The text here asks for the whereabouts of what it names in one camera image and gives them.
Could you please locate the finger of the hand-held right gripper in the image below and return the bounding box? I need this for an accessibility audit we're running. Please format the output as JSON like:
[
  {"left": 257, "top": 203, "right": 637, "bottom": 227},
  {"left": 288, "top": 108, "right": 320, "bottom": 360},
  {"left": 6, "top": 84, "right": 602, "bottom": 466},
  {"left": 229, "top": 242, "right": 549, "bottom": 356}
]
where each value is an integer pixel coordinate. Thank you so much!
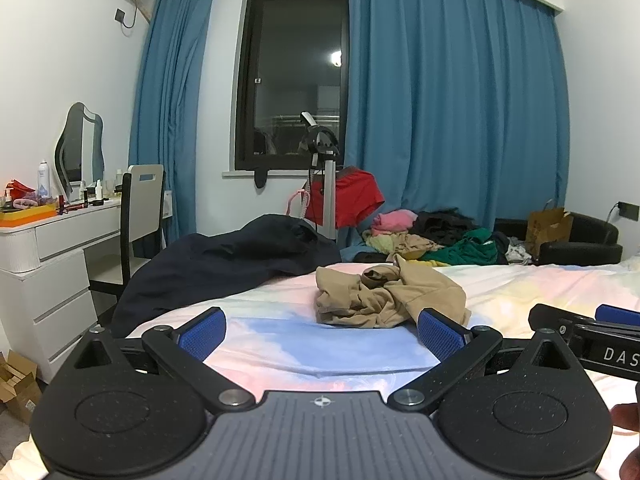
[
  {"left": 529, "top": 303, "right": 597, "bottom": 335},
  {"left": 595, "top": 304, "right": 640, "bottom": 330}
]

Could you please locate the beige garment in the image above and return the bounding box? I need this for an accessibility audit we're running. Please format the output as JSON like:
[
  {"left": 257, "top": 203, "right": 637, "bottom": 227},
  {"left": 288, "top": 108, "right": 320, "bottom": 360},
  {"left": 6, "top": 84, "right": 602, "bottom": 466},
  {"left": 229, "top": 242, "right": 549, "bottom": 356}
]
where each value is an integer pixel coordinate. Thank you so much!
[{"left": 390, "top": 233, "right": 447, "bottom": 262}]

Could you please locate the tan garment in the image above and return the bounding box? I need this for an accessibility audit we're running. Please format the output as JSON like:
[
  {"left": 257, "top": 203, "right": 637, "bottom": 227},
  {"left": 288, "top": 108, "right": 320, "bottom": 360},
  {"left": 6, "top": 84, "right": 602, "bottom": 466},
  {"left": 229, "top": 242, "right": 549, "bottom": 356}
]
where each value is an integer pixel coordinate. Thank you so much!
[{"left": 314, "top": 253, "right": 472, "bottom": 331}]

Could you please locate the dark navy garment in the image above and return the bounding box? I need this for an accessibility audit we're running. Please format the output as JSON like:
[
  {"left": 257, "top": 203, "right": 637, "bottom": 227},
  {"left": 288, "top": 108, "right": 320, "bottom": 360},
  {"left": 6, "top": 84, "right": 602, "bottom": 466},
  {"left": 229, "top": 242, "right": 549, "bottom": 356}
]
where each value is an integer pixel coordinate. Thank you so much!
[{"left": 111, "top": 214, "right": 344, "bottom": 339}]

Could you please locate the white black chair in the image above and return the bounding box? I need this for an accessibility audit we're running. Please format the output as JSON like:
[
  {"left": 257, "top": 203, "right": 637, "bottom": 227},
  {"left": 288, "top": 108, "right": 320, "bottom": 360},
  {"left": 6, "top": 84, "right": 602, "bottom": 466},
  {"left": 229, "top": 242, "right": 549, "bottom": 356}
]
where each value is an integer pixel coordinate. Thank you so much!
[{"left": 88, "top": 163, "right": 166, "bottom": 307}]

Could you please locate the black wall socket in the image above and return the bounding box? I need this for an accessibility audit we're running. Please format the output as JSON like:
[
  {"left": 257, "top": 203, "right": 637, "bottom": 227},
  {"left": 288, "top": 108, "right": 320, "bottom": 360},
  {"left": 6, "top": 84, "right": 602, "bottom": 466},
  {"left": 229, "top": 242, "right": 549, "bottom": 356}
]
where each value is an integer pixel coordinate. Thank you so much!
[{"left": 606, "top": 201, "right": 640, "bottom": 222}]

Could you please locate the orange tray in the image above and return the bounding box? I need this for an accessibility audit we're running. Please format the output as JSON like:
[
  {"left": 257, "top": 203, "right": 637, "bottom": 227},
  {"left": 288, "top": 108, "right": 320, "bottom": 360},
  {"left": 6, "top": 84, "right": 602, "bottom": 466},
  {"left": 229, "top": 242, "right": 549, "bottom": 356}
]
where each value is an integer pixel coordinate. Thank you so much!
[{"left": 0, "top": 203, "right": 59, "bottom": 229}]

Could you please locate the white dresser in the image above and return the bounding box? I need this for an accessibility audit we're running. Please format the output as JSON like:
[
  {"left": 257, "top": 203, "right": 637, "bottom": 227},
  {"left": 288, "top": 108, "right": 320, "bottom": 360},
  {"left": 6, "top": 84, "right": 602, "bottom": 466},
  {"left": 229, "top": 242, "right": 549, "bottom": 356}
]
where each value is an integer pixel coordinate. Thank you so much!
[{"left": 0, "top": 197, "right": 127, "bottom": 382}]

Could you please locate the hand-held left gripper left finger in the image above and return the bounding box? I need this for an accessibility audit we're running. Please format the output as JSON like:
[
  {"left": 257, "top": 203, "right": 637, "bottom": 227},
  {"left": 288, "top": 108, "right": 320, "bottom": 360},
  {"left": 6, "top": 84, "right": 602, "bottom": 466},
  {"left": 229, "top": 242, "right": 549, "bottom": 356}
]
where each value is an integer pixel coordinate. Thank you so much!
[{"left": 75, "top": 306, "right": 257, "bottom": 417}]

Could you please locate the pink hook handle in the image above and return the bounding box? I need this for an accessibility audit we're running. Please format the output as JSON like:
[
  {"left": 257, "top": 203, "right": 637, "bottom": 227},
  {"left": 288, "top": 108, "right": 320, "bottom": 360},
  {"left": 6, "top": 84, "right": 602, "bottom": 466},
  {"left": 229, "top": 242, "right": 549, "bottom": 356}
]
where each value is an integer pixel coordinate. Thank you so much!
[{"left": 286, "top": 189, "right": 309, "bottom": 219}]

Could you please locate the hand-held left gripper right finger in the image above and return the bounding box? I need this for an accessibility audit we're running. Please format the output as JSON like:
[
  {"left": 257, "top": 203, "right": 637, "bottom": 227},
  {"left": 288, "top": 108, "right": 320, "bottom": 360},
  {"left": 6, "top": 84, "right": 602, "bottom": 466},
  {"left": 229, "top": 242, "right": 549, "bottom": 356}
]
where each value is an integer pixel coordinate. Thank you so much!
[{"left": 387, "top": 309, "right": 577, "bottom": 417}]

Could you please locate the pink garment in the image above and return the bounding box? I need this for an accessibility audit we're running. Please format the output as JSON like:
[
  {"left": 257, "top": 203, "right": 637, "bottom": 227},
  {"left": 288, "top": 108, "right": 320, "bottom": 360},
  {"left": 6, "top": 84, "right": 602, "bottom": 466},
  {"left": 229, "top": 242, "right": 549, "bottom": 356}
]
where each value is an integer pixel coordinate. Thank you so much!
[{"left": 370, "top": 209, "right": 419, "bottom": 234}]

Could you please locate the pale yellow-green garment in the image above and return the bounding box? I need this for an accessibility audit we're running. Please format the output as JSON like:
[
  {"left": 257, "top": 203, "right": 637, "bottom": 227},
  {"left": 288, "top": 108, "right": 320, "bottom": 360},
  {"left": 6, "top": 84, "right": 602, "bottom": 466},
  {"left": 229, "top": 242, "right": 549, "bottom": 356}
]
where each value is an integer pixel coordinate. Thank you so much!
[{"left": 362, "top": 230, "right": 417, "bottom": 257}]

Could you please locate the wide blue curtain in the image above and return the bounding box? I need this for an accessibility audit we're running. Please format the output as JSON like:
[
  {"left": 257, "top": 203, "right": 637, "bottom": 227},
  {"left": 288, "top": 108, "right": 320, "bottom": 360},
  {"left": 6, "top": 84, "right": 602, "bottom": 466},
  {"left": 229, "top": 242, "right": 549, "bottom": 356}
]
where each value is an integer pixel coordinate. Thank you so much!
[{"left": 340, "top": 0, "right": 572, "bottom": 262}]

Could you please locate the green garment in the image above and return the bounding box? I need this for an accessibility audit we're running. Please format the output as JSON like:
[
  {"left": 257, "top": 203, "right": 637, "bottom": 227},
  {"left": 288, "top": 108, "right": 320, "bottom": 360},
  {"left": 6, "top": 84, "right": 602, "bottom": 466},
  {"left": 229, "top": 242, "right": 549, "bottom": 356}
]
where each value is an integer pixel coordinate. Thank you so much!
[{"left": 424, "top": 228, "right": 512, "bottom": 267}]

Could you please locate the black sofa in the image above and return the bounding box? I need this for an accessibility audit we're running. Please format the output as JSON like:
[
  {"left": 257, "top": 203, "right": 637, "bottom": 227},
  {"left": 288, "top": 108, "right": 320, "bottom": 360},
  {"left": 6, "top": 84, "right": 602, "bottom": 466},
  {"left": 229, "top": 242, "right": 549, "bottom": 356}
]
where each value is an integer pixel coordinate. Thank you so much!
[{"left": 354, "top": 212, "right": 624, "bottom": 267}]

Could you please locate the red garment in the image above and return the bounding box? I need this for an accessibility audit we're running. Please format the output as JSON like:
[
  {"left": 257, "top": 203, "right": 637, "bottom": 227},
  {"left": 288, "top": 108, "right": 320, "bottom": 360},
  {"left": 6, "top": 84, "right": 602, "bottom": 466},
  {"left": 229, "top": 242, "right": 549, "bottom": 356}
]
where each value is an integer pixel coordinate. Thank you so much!
[{"left": 303, "top": 165, "right": 386, "bottom": 229}]

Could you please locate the brown cardboard box on chair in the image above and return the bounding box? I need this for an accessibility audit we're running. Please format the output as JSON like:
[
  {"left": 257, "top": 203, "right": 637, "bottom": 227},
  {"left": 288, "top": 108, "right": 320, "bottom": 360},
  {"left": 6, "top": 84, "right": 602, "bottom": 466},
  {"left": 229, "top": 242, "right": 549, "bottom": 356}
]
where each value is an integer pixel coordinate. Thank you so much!
[{"left": 525, "top": 199, "right": 575, "bottom": 259}]

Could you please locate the dark window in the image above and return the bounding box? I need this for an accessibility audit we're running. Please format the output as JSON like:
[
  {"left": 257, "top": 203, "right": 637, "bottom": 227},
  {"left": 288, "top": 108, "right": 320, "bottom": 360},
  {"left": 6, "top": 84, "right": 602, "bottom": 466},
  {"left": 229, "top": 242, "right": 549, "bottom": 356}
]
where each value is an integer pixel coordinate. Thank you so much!
[{"left": 233, "top": 0, "right": 351, "bottom": 173}]

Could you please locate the narrow blue curtain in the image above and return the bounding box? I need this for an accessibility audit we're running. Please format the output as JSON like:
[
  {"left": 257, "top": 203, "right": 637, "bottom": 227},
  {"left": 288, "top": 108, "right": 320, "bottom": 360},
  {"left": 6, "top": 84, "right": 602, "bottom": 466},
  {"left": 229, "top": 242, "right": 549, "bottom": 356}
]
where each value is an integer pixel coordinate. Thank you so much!
[{"left": 127, "top": 0, "right": 221, "bottom": 257}]

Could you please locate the silver stand with device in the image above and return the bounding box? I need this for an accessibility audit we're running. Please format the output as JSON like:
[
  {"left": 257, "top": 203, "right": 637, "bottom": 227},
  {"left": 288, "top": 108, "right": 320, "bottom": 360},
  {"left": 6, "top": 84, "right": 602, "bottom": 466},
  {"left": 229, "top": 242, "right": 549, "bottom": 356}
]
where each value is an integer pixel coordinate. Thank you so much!
[{"left": 300, "top": 111, "right": 344, "bottom": 239}]

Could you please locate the blue cloth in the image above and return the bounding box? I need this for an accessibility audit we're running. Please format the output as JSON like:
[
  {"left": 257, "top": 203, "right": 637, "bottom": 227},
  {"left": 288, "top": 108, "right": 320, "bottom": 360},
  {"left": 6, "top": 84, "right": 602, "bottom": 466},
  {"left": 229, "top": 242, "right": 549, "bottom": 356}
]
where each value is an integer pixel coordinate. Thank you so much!
[{"left": 344, "top": 241, "right": 392, "bottom": 264}]

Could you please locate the pastel bed sheet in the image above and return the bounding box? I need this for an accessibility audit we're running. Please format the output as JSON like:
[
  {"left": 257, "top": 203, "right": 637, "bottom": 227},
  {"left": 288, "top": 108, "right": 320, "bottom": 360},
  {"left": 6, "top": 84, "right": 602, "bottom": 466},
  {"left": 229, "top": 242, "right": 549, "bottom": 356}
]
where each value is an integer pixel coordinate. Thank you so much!
[{"left": 0, "top": 255, "right": 640, "bottom": 480}]

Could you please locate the wavy vanity mirror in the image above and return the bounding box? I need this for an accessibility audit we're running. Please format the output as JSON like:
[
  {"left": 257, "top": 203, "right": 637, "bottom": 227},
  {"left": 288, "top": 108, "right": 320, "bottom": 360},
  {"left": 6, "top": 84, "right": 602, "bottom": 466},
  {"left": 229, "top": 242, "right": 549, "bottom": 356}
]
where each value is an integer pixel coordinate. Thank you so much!
[{"left": 54, "top": 102, "right": 106, "bottom": 187}]

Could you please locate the person's right hand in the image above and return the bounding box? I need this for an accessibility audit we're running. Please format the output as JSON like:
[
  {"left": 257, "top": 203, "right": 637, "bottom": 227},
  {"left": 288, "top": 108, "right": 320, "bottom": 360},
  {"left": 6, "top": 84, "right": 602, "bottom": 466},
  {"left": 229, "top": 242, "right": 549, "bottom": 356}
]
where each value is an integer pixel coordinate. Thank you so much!
[{"left": 611, "top": 402, "right": 640, "bottom": 480}]

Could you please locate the black wall plug with cable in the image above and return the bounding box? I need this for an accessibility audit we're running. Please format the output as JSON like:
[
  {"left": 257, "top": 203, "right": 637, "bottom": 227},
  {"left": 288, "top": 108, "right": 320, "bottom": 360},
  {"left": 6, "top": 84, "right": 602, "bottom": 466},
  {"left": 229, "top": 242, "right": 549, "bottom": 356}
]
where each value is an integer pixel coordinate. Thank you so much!
[{"left": 114, "top": 0, "right": 152, "bottom": 30}]

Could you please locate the white patterned cloth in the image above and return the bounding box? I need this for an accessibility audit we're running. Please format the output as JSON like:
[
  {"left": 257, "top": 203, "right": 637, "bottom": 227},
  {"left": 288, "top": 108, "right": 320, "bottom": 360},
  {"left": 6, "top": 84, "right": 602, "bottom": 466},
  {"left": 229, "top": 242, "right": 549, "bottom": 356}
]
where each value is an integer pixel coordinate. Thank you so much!
[{"left": 504, "top": 241, "right": 533, "bottom": 264}]

